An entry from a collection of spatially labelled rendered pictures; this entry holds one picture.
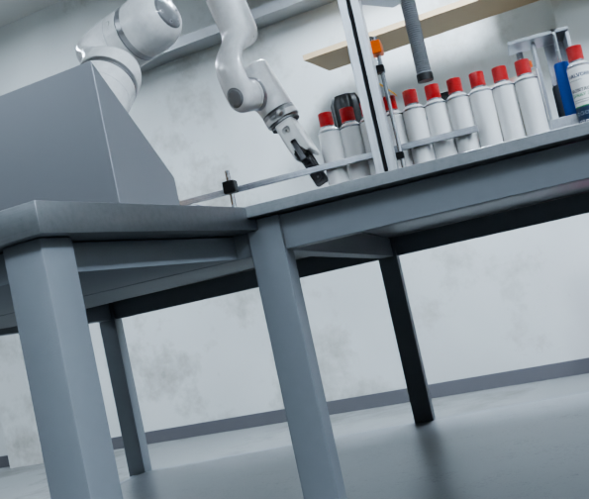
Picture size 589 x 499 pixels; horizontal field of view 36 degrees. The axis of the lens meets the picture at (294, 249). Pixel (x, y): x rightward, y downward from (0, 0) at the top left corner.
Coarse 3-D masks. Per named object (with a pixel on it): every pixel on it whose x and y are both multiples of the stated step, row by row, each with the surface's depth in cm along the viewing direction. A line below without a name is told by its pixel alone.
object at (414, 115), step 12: (408, 96) 209; (408, 108) 208; (420, 108) 208; (408, 120) 208; (420, 120) 207; (408, 132) 209; (420, 132) 207; (432, 144) 208; (420, 156) 207; (432, 156) 207
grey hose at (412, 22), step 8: (400, 0) 201; (408, 0) 199; (408, 8) 199; (416, 8) 200; (408, 16) 199; (416, 16) 199; (408, 24) 199; (416, 24) 199; (408, 32) 200; (416, 32) 199; (416, 40) 199; (424, 40) 200; (416, 48) 199; (424, 48) 199; (416, 56) 199; (424, 56) 199; (416, 64) 199; (424, 64) 198; (416, 72) 200; (424, 72) 198; (432, 72) 199; (424, 80) 199
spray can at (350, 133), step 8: (344, 112) 213; (352, 112) 214; (344, 120) 213; (352, 120) 213; (344, 128) 212; (352, 128) 212; (344, 136) 212; (352, 136) 212; (360, 136) 212; (344, 144) 213; (352, 144) 212; (360, 144) 212; (344, 152) 214; (352, 152) 212; (360, 152) 212; (352, 168) 212; (360, 168) 211; (368, 168) 212; (352, 176) 212; (360, 176) 211
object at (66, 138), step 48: (0, 96) 152; (48, 96) 148; (96, 96) 144; (0, 144) 153; (48, 144) 148; (96, 144) 144; (144, 144) 153; (0, 192) 153; (48, 192) 149; (96, 192) 145; (144, 192) 150
